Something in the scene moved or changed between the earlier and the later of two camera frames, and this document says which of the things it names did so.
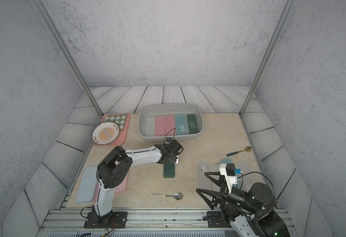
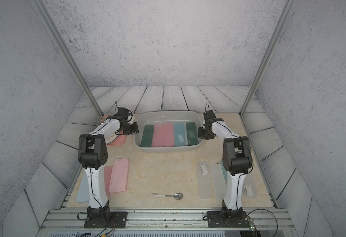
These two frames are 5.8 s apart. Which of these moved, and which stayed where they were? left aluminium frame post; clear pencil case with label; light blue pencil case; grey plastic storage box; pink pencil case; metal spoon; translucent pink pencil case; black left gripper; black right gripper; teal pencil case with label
Moved: pink pencil case; black right gripper; black left gripper; teal pencil case with label; grey plastic storage box; translucent pink pencil case
Stayed: left aluminium frame post; clear pencil case with label; metal spoon; light blue pencil case
